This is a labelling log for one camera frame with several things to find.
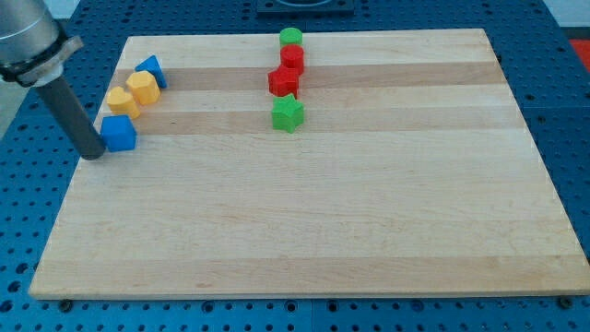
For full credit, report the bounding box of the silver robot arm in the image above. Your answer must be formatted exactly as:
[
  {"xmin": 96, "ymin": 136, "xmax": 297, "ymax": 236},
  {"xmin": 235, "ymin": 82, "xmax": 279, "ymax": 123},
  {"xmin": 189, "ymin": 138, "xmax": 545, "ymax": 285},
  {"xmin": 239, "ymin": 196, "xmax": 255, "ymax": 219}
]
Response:
[{"xmin": 1, "ymin": 0, "xmax": 106, "ymax": 160}]

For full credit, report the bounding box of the dark mounting plate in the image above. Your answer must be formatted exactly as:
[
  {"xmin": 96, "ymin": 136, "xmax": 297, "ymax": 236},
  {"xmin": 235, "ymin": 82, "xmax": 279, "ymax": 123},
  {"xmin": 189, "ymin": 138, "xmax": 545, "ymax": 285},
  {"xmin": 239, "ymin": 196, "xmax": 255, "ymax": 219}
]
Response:
[{"xmin": 256, "ymin": 0, "xmax": 355, "ymax": 16}]

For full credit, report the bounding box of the green star block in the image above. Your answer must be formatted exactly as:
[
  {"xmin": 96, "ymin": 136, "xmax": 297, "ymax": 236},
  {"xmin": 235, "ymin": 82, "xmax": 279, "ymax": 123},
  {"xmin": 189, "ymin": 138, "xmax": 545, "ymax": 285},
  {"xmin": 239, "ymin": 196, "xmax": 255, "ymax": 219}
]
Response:
[{"xmin": 271, "ymin": 93, "xmax": 304, "ymax": 134}]

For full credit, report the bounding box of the red cylinder block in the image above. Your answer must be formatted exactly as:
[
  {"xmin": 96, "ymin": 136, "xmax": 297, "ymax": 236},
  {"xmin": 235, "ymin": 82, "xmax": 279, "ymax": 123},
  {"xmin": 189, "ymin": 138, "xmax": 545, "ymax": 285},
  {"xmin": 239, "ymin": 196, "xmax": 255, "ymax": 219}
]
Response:
[{"xmin": 280, "ymin": 44, "xmax": 305, "ymax": 75}]

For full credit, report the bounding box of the red star block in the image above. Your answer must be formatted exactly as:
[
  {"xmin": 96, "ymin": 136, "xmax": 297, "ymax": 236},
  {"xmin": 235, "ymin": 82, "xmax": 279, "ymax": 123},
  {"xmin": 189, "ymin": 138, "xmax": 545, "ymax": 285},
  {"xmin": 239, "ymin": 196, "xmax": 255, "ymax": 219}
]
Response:
[{"xmin": 267, "ymin": 65, "xmax": 300, "ymax": 99}]

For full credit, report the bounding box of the red object at edge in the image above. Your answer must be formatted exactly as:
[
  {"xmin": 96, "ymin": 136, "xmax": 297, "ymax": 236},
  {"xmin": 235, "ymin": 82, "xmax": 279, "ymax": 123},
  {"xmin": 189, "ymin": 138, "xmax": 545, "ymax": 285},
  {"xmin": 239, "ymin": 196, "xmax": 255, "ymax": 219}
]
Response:
[{"xmin": 570, "ymin": 39, "xmax": 590, "ymax": 71}]

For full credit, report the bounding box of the blue triangle block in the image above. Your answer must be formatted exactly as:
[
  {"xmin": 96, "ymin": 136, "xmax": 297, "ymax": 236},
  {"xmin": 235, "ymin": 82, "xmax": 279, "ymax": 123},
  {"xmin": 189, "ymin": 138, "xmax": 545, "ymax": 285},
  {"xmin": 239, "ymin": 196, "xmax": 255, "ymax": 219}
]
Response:
[{"xmin": 135, "ymin": 54, "xmax": 168, "ymax": 89}]

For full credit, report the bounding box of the yellow hexagon block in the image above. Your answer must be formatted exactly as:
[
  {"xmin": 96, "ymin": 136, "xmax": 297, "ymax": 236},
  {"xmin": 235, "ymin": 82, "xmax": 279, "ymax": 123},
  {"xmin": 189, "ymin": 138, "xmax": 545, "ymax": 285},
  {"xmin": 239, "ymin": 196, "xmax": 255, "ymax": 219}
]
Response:
[{"xmin": 125, "ymin": 71, "xmax": 160, "ymax": 105}]

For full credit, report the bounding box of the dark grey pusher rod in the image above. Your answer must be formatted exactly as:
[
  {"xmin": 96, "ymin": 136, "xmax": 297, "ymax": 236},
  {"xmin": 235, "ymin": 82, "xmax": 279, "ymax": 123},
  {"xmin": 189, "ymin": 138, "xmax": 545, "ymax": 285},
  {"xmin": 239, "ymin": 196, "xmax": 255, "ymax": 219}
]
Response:
[{"xmin": 35, "ymin": 76, "xmax": 106, "ymax": 160}]

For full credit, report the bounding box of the green cylinder block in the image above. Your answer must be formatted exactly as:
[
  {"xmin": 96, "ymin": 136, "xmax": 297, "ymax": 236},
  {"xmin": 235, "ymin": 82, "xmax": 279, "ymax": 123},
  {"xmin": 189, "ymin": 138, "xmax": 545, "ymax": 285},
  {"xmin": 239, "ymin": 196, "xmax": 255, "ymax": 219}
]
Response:
[{"xmin": 279, "ymin": 27, "xmax": 303, "ymax": 47}]

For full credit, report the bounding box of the wooden board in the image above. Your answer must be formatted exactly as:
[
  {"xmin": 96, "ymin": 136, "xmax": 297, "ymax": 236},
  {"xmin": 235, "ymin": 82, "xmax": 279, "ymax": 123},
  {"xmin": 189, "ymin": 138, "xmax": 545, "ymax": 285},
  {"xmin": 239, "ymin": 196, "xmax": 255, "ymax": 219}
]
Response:
[{"xmin": 29, "ymin": 29, "xmax": 589, "ymax": 300}]

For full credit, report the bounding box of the blue cube block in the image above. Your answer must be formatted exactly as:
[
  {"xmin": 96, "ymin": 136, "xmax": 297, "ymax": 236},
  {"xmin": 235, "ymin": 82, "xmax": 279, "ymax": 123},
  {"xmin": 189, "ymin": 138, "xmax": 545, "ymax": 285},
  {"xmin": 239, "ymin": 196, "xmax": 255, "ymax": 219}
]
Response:
[{"xmin": 100, "ymin": 114, "xmax": 136, "ymax": 152}]

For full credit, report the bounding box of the yellow heart block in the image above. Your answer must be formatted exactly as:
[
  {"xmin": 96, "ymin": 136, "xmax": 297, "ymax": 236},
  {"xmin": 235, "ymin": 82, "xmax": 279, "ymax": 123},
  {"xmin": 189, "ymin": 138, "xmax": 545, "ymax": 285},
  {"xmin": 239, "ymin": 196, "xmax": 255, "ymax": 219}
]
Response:
[{"xmin": 106, "ymin": 87, "xmax": 140, "ymax": 119}]

